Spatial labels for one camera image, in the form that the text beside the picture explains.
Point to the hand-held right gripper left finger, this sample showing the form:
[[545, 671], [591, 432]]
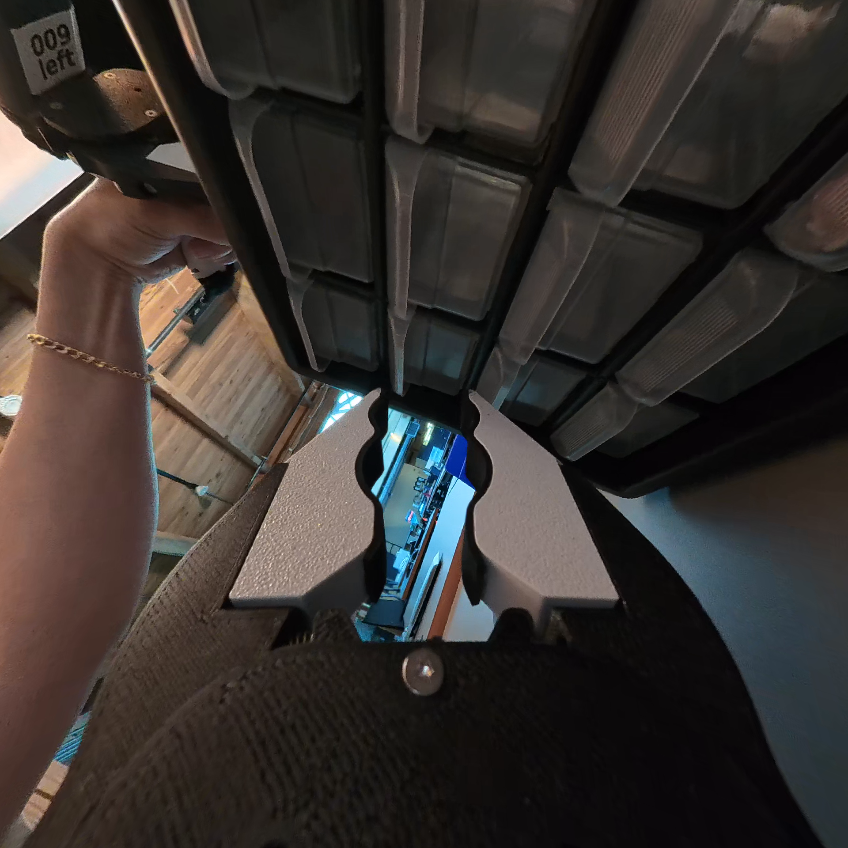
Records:
[[305, 530]]

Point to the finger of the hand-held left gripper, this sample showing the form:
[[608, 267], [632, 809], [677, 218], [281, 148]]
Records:
[[171, 162]]

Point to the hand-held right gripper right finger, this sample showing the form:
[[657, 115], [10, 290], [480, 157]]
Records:
[[543, 530]]

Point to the black small-parts drawer cabinet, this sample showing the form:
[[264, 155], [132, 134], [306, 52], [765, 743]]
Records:
[[225, 199]]

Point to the person's left forearm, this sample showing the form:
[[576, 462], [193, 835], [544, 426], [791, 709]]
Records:
[[66, 530]]

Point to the person's left hand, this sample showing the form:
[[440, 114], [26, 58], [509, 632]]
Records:
[[112, 238]]

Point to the blue panel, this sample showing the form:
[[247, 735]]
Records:
[[462, 457]]

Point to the bright window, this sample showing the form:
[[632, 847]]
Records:
[[344, 399]]

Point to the rows of clear plastic drawers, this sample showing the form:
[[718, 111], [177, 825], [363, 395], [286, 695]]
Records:
[[464, 225]]

